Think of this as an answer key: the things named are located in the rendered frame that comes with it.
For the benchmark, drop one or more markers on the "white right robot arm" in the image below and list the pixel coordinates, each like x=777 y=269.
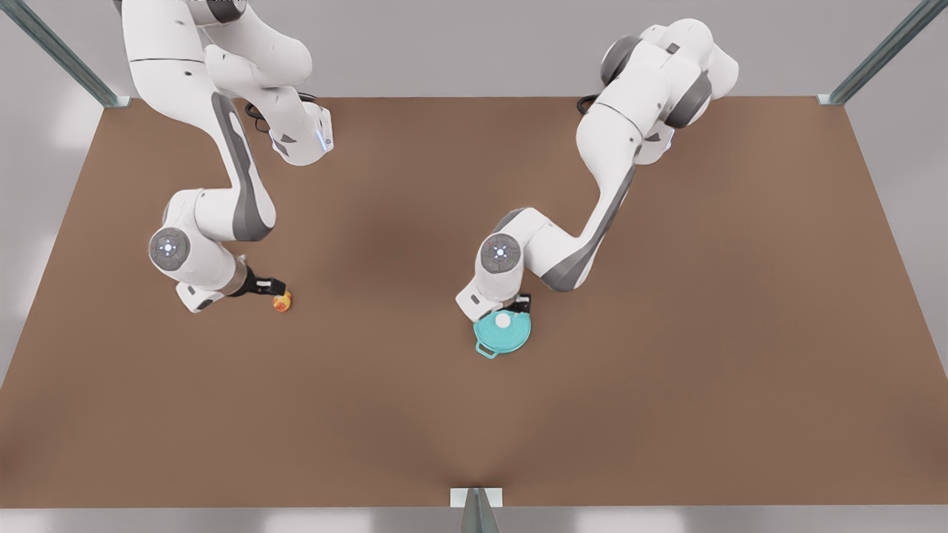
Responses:
x=244 y=185

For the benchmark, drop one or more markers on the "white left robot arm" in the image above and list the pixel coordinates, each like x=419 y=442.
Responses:
x=615 y=141

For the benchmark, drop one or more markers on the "yellow red potato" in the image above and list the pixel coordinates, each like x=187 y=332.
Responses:
x=282 y=301

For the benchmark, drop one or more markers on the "teal lid with white knob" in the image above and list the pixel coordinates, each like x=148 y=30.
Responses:
x=503 y=331

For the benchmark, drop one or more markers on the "teal pot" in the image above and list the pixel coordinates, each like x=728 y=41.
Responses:
x=489 y=346

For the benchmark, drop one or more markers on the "silver frame post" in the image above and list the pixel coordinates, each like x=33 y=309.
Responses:
x=881 y=55
x=477 y=511
x=63 y=55

